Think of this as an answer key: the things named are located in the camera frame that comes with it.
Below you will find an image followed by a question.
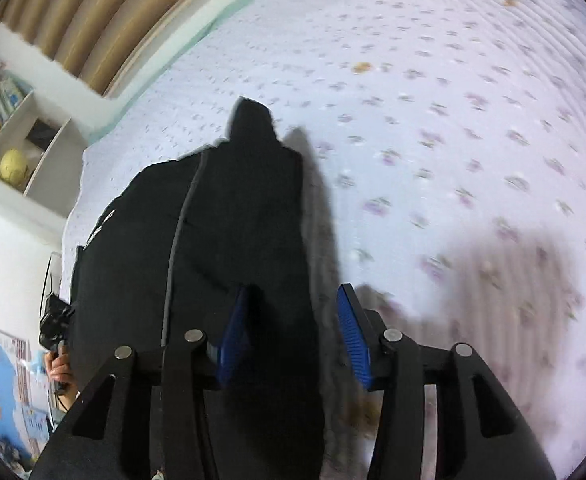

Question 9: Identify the yellow ball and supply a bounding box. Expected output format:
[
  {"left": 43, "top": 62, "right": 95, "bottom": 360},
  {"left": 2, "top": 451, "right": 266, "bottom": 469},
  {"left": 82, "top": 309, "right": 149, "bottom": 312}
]
[{"left": 0, "top": 148, "right": 28, "bottom": 186}]

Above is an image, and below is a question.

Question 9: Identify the green bed sheet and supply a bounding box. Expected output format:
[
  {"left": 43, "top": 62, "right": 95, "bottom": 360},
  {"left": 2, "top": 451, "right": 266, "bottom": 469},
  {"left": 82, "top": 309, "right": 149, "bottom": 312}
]
[{"left": 82, "top": 0, "right": 251, "bottom": 142}]

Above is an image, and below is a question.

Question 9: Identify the black hooded jacket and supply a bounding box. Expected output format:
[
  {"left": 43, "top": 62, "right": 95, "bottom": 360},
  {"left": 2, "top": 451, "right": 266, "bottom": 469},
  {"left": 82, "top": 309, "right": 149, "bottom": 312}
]
[{"left": 67, "top": 99, "right": 325, "bottom": 479}]

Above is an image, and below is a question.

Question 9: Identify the world map poster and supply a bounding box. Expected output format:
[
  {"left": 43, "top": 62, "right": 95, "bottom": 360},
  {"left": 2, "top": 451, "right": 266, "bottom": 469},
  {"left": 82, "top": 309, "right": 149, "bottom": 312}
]
[{"left": 0, "top": 330, "right": 51, "bottom": 479}]

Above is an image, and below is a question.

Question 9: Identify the left hand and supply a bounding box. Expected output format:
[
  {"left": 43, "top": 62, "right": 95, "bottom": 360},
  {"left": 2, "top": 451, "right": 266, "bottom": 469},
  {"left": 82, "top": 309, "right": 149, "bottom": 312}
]
[{"left": 44, "top": 344, "right": 78, "bottom": 404}]

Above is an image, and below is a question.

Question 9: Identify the wooden slatted headboard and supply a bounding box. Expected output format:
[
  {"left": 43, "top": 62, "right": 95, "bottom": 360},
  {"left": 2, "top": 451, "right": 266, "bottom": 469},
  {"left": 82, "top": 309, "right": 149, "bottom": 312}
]
[{"left": 0, "top": 0, "right": 180, "bottom": 96}]

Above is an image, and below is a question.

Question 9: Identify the white floral bedspread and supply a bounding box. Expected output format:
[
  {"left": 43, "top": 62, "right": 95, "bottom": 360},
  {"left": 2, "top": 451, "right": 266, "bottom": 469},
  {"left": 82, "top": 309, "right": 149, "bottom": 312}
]
[{"left": 63, "top": 0, "right": 586, "bottom": 479}]

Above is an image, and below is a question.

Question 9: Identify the white bookshelf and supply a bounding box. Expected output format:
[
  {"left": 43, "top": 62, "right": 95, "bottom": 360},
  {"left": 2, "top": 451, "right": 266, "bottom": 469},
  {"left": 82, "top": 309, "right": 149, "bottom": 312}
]
[{"left": 0, "top": 88, "right": 88, "bottom": 218}]

